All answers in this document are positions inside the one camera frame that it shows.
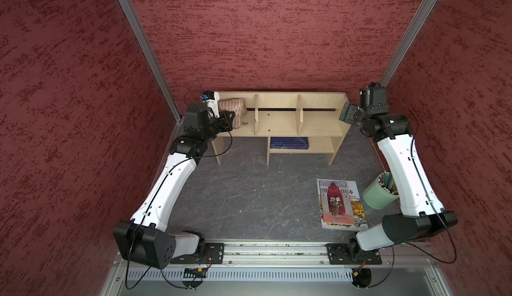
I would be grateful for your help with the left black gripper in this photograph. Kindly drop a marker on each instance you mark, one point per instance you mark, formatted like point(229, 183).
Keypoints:
point(226, 117)

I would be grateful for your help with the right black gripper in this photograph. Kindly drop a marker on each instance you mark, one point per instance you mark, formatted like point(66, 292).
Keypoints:
point(346, 113)

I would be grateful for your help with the beige striped fluffy cloth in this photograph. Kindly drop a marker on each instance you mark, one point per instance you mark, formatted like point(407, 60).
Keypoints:
point(236, 105)

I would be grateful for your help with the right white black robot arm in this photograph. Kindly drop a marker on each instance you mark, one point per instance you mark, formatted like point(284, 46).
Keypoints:
point(422, 213)

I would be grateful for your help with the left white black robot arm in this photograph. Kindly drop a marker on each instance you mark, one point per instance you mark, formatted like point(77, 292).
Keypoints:
point(143, 239)

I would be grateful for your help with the light wooden bookshelf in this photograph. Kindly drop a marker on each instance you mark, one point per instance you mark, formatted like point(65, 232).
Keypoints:
point(314, 115)

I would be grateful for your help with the blue book on shelf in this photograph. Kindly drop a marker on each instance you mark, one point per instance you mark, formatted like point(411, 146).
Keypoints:
point(298, 143)

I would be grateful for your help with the green cup of pencils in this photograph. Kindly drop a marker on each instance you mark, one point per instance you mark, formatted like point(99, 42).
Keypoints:
point(381, 192)

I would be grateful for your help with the red illustrated picture book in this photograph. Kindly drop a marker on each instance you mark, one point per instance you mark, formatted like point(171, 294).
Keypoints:
point(340, 205)

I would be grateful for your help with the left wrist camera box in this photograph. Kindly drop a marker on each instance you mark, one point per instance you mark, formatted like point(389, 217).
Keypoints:
point(211, 98)

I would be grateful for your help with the right aluminium corner post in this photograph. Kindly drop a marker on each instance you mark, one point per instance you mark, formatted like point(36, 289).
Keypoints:
point(417, 22)

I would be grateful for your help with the aluminium corner post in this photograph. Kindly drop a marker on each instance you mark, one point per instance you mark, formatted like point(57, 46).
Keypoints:
point(417, 22)
point(137, 28)

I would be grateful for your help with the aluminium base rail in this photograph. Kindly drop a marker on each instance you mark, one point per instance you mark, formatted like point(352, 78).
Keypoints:
point(398, 270)

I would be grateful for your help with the left aluminium corner post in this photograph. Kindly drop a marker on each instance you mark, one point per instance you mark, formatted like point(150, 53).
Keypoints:
point(137, 28)

